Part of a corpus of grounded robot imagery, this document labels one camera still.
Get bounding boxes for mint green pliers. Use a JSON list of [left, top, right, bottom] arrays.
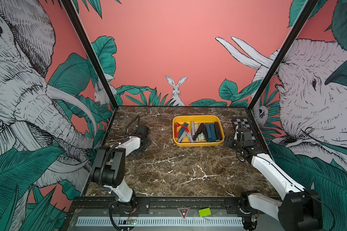
[[199, 133, 206, 141]]

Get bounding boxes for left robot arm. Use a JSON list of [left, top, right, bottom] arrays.
[[89, 126, 151, 203]]

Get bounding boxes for black pliers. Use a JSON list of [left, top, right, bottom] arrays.
[[198, 123, 208, 141], [214, 122, 222, 141]]

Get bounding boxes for black frame post right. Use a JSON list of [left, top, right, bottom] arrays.
[[247, 0, 318, 110]]

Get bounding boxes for black white checkerboard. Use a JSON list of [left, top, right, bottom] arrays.
[[231, 118, 252, 132]]

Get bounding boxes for black mounting rail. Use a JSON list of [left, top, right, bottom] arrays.
[[70, 196, 304, 216]]

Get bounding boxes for green sticky note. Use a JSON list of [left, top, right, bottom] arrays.
[[198, 208, 212, 217]]

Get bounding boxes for yellow plastic storage tray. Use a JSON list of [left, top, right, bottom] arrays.
[[173, 115, 225, 147]]

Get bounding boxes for black frame post left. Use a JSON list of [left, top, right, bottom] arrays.
[[61, 0, 119, 110]]

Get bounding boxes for grey pliers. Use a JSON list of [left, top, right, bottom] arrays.
[[178, 131, 194, 143], [191, 121, 196, 137]]

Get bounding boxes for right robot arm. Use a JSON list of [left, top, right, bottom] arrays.
[[224, 128, 323, 231]]

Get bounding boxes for red plastic tool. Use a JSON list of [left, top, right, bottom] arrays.
[[174, 122, 180, 138]]

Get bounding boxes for black frame post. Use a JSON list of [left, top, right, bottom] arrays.
[[247, 0, 318, 110], [61, 0, 119, 110]]

